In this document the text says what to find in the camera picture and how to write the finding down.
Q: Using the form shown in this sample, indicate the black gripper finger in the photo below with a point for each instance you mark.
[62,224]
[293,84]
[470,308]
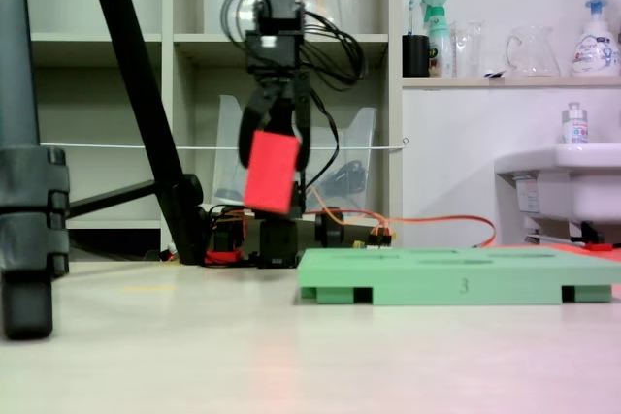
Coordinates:
[250,113]
[303,108]

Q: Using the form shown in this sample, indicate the red square block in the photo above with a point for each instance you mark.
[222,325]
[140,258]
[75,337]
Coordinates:
[271,174]

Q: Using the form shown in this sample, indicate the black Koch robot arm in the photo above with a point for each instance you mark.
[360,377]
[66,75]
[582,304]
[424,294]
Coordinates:
[277,244]

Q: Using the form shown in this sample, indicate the white shelf unit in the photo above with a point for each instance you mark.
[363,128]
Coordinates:
[167,70]

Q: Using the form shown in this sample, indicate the black tripod leg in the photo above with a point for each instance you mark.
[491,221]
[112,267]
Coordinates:
[24,191]
[140,74]

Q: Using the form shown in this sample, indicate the black cup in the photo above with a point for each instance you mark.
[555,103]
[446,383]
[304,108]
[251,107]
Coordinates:
[415,56]

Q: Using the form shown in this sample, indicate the blue toothbrush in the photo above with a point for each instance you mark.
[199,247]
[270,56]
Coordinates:
[411,16]

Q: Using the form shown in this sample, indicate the red base clamp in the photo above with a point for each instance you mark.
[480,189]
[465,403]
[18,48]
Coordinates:
[220,257]

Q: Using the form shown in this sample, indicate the green spray bottle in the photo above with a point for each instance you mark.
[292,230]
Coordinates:
[438,41]

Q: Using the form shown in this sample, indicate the black tripod brace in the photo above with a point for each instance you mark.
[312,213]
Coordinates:
[116,198]

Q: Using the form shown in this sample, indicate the clear measuring cup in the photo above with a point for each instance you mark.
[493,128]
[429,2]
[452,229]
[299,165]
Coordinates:
[469,53]

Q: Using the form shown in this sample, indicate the beige counter ledge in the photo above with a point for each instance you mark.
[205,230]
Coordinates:
[509,82]

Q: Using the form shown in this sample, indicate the green shape sorting board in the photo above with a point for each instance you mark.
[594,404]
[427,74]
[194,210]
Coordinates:
[436,280]

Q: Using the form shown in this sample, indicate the clear glass pitcher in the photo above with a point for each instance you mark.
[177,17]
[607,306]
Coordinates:
[533,53]

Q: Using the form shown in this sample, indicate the small clear bottle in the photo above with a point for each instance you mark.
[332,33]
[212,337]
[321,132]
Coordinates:
[575,128]

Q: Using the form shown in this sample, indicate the white sink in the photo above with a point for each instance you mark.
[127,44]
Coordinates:
[572,181]

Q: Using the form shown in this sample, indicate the white foam soap bottle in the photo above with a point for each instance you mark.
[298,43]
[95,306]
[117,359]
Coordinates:
[594,53]

